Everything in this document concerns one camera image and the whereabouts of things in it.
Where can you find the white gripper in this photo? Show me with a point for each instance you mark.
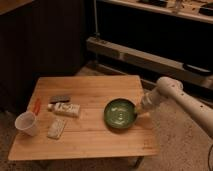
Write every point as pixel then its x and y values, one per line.
pixel 148 102

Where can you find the green ceramic bowl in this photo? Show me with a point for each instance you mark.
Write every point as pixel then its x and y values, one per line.
pixel 119 114

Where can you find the white tube bottle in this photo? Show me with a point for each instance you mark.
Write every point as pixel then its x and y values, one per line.
pixel 66 109

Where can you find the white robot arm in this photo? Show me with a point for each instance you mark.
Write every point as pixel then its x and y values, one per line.
pixel 169 88

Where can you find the wooden table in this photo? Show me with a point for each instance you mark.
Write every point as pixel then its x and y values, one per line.
pixel 86 136

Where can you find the grey metal beam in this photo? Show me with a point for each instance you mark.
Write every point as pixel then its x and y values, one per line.
pixel 148 61

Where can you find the dark grey rectangular block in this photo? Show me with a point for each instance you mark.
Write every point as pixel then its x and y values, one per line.
pixel 56 99

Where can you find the metal vertical pole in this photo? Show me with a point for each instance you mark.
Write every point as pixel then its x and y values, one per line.
pixel 97 33

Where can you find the workbench shelf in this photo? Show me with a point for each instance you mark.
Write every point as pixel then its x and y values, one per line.
pixel 187 9

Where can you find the white paper cup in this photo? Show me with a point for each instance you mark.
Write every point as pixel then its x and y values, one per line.
pixel 27 123

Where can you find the dark wooden cabinet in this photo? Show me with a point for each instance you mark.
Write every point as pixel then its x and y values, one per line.
pixel 42 38

